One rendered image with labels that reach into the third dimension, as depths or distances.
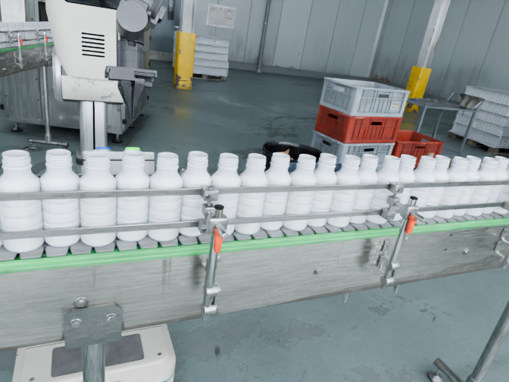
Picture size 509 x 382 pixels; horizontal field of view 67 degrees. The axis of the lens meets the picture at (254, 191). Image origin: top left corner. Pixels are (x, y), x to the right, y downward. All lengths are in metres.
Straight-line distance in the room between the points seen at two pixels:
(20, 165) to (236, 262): 0.42
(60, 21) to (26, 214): 0.65
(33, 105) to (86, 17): 3.50
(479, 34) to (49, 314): 13.10
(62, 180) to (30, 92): 3.98
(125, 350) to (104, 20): 1.10
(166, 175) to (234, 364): 1.33
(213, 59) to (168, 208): 9.65
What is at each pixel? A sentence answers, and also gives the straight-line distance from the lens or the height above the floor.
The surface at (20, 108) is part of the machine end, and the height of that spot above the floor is 0.28.
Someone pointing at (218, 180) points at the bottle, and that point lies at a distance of 0.73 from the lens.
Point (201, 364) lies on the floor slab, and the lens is 1.89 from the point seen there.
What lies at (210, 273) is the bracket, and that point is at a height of 0.97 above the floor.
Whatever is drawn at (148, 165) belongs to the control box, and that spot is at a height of 1.10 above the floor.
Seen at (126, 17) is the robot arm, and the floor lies 1.38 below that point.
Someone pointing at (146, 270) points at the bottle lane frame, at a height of 0.96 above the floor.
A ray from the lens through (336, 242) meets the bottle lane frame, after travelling 0.90.
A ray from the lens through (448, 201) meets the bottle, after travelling 1.14.
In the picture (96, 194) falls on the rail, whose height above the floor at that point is 1.11.
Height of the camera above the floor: 1.40
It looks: 23 degrees down
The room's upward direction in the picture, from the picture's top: 9 degrees clockwise
